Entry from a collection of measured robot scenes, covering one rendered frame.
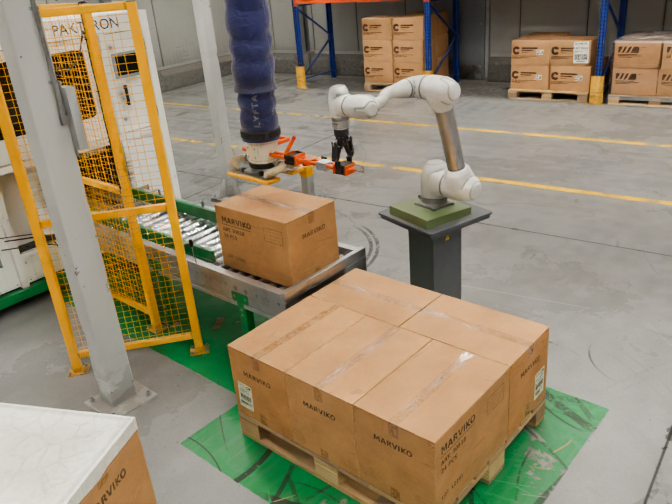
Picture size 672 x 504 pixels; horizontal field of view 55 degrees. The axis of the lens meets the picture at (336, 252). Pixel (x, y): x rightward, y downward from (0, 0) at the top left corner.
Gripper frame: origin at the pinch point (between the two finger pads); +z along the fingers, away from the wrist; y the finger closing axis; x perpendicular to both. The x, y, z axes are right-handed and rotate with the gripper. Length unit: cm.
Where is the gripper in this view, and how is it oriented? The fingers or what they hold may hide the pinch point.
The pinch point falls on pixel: (343, 166)
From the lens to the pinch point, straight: 334.8
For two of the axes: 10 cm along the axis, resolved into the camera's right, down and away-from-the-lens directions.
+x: 7.5, 2.2, -6.2
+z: 0.8, 9.1, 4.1
